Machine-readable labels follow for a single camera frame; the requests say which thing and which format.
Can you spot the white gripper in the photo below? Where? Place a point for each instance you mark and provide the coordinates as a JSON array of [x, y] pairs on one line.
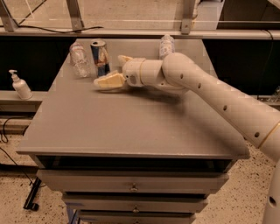
[[131, 72]]

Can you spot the red bull can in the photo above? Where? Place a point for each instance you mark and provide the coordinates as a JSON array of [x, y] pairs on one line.
[[100, 56]]

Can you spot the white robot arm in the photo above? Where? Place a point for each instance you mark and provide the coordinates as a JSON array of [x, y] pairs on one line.
[[176, 73]]

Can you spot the clear plastic water bottle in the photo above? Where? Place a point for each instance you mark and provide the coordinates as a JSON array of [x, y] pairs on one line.
[[79, 60]]

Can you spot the white labelled plastic bottle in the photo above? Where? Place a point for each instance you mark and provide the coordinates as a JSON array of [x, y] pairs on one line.
[[166, 46]]

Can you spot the white pump dispenser bottle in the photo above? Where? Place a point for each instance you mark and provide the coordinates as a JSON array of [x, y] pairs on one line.
[[20, 86]]

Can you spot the top drawer knob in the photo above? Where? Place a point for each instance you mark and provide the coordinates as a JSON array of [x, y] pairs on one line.
[[134, 188]]

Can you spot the drawer knob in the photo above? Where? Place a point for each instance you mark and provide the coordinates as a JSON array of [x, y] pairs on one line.
[[135, 210], [134, 188]]

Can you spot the black floor stand foot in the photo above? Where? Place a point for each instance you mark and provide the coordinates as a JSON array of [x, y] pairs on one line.
[[29, 203]]

